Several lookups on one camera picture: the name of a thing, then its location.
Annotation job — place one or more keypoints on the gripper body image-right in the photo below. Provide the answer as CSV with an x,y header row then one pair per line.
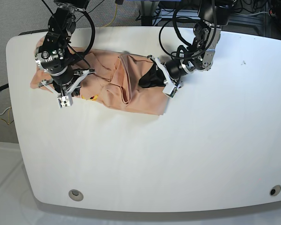
x,y
176,68

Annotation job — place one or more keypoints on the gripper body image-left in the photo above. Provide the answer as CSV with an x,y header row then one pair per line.
x,y
64,78

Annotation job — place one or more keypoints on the peach orange T-shirt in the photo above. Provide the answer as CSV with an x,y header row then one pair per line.
x,y
115,82

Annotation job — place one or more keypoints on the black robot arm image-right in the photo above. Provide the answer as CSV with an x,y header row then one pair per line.
x,y
197,55

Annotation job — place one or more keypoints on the left table grommet hole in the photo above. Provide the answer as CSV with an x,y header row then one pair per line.
x,y
75,195

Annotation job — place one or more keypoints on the table grommet hole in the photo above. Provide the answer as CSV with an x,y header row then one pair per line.
x,y
75,195
275,190

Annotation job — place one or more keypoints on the right table grommet hole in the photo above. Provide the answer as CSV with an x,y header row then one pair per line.
x,y
275,190

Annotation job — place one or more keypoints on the aluminium frame rail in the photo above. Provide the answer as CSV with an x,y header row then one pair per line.
x,y
260,22

